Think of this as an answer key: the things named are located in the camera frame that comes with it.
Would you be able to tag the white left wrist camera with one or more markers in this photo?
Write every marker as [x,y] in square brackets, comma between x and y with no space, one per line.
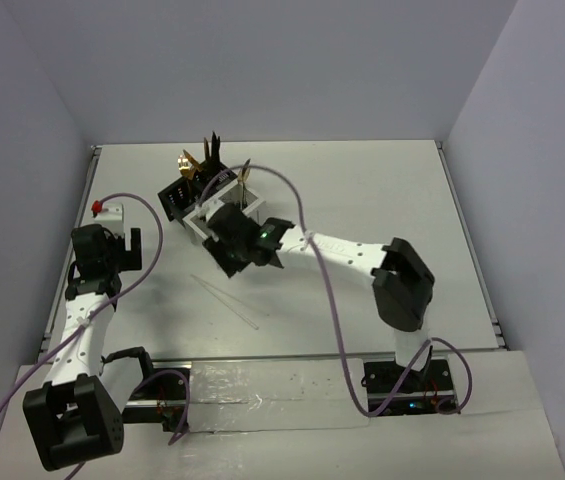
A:
[109,215]

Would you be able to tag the white chopstick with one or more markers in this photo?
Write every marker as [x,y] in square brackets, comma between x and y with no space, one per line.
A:
[215,289]
[225,303]

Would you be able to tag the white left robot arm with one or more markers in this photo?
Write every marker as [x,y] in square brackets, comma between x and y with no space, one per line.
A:
[75,416]

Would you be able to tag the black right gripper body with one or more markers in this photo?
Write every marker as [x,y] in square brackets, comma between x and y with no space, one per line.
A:
[230,257]

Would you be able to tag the black knife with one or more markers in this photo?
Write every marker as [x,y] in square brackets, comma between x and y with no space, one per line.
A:
[217,152]
[212,144]

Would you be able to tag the gold fork green handle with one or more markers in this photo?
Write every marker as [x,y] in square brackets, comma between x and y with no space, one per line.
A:
[190,180]
[182,162]

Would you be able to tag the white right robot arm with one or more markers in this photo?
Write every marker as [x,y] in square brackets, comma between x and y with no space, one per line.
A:
[401,283]

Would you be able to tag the black spoon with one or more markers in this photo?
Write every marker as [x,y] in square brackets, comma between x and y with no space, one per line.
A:
[248,161]

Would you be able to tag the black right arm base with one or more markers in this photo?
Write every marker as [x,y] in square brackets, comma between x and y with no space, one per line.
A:
[427,393]

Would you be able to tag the aluminium table rail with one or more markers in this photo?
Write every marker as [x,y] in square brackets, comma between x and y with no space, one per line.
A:
[54,314]

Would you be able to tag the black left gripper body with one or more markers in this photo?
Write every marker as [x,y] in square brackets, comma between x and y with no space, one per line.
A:
[115,259]

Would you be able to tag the gold spoon green handle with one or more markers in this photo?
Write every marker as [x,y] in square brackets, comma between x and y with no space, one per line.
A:
[242,177]

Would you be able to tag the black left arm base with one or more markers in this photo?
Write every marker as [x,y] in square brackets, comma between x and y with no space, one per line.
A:
[145,393]

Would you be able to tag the white utensil caddy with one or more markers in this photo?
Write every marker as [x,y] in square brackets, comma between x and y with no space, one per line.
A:
[197,229]

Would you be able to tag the black utensil caddy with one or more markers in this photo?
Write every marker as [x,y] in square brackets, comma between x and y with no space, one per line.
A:
[177,201]

